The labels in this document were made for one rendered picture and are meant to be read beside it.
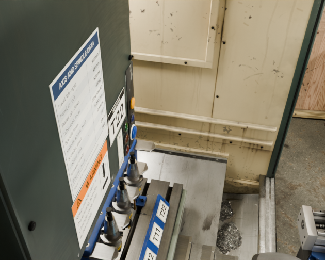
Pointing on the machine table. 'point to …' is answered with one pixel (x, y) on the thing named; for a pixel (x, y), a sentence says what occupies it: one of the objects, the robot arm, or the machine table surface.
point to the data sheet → (80, 111)
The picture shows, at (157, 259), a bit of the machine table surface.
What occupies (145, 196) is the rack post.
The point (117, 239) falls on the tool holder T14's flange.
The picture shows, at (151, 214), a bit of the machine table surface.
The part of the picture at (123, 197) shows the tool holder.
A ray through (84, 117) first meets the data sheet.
